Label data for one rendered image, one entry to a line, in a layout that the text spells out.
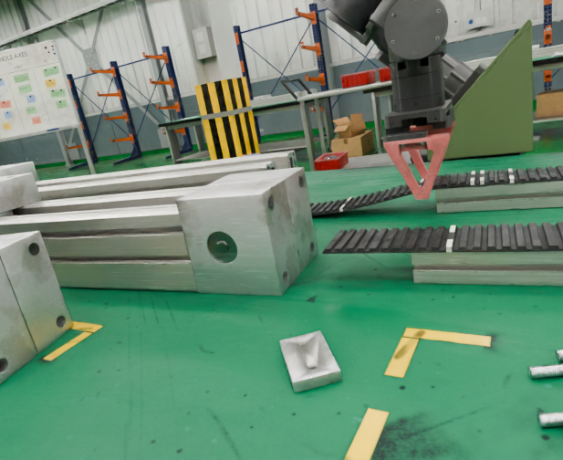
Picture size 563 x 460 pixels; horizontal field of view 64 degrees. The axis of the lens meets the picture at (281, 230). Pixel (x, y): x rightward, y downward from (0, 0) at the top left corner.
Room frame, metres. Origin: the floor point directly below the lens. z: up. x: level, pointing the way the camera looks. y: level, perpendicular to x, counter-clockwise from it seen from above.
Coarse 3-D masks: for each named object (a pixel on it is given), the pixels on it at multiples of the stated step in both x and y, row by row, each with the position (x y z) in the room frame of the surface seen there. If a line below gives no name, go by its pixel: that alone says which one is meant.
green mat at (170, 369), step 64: (320, 192) 0.73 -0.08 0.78; (320, 256) 0.44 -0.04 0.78; (384, 256) 0.41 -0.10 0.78; (128, 320) 0.37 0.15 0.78; (192, 320) 0.35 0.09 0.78; (256, 320) 0.33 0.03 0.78; (320, 320) 0.31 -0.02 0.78; (384, 320) 0.29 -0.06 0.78; (448, 320) 0.27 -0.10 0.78; (512, 320) 0.26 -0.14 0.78; (0, 384) 0.30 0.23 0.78; (64, 384) 0.29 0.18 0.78; (128, 384) 0.27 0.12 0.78; (192, 384) 0.26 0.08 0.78; (256, 384) 0.24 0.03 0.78; (384, 384) 0.22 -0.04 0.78; (448, 384) 0.21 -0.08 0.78; (512, 384) 0.20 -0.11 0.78; (0, 448) 0.23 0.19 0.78; (64, 448) 0.22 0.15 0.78; (128, 448) 0.21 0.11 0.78; (192, 448) 0.20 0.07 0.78; (256, 448) 0.19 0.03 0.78; (320, 448) 0.18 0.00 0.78; (384, 448) 0.17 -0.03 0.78; (448, 448) 0.17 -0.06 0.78; (512, 448) 0.16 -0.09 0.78
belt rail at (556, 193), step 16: (448, 192) 0.50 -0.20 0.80; (464, 192) 0.49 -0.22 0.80; (480, 192) 0.49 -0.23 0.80; (496, 192) 0.48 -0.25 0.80; (512, 192) 0.47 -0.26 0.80; (528, 192) 0.46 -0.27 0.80; (544, 192) 0.46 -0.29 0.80; (560, 192) 0.46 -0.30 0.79; (448, 208) 0.50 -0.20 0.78; (464, 208) 0.49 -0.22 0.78; (480, 208) 0.49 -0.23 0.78; (496, 208) 0.48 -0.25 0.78; (512, 208) 0.47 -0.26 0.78; (528, 208) 0.47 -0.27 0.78
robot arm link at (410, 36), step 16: (384, 0) 0.45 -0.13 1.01; (400, 0) 0.44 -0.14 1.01; (416, 0) 0.44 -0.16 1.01; (432, 0) 0.43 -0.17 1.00; (336, 16) 0.54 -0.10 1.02; (384, 16) 0.45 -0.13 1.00; (400, 16) 0.44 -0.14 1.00; (416, 16) 0.44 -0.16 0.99; (432, 16) 0.43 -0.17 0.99; (352, 32) 0.53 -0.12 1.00; (368, 32) 0.53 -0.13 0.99; (384, 32) 0.45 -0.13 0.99; (400, 32) 0.44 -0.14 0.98; (416, 32) 0.44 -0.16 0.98; (432, 32) 0.44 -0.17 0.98; (400, 48) 0.44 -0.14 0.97; (416, 48) 0.44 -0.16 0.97; (432, 48) 0.44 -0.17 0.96
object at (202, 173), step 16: (224, 160) 0.70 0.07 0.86; (240, 160) 0.67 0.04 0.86; (256, 160) 0.66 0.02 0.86; (272, 160) 0.65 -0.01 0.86; (288, 160) 0.64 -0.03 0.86; (80, 176) 0.85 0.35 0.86; (96, 176) 0.81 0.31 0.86; (112, 176) 0.79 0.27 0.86; (128, 176) 0.78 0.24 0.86; (144, 176) 0.69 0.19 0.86; (160, 176) 0.65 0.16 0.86; (176, 176) 0.64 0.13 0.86; (192, 176) 0.63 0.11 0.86; (208, 176) 0.61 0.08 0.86; (48, 192) 0.76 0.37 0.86; (64, 192) 0.74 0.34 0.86; (80, 192) 0.73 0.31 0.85; (96, 192) 0.71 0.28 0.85; (112, 192) 0.71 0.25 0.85; (128, 192) 0.70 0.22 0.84
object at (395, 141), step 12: (408, 120) 0.50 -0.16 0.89; (396, 132) 0.51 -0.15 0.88; (408, 132) 0.49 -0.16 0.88; (420, 132) 0.47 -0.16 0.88; (384, 144) 0.49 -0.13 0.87; (396, 144) 0.49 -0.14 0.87; (408, 144) 0.49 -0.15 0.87; (420, 144) 0.48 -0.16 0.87; (432, 144) 0.47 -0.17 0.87; (444, 144) 0.47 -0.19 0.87; (396, 156) 0.49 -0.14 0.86; (408, 168) 0.50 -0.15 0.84; (432, 168) 0.48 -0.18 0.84; (408, 180) 0.50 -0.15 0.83; (432, 180) 0.49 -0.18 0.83; (420, 192) 0.49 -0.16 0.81
